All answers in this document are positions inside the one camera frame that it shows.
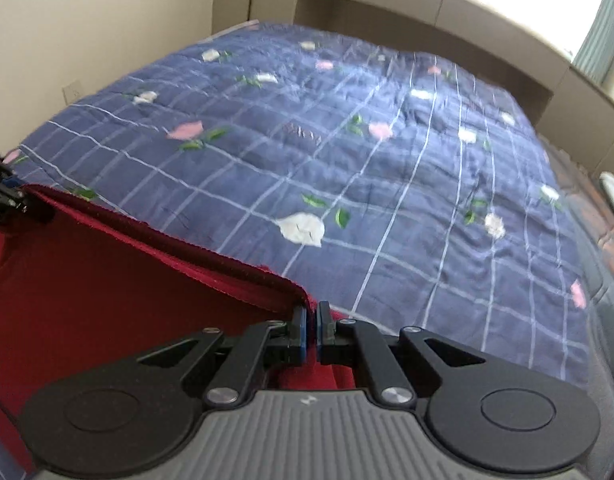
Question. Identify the red long-sleeved shirt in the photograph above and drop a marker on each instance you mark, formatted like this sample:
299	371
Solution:
112	285

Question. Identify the pale blue curtain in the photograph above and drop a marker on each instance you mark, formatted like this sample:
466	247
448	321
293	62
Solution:
602	35

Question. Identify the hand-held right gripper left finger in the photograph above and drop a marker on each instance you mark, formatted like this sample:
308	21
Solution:
303	335

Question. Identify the blue floral checked quilt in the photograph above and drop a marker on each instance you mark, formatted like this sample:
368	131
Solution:
337	160

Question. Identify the grey brown quilted mattress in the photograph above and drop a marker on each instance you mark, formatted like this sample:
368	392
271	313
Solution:
607	270

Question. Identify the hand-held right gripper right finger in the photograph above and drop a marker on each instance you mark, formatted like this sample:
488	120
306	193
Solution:
319	335

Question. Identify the white wall socket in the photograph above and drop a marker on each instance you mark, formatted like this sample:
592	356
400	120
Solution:
72	91

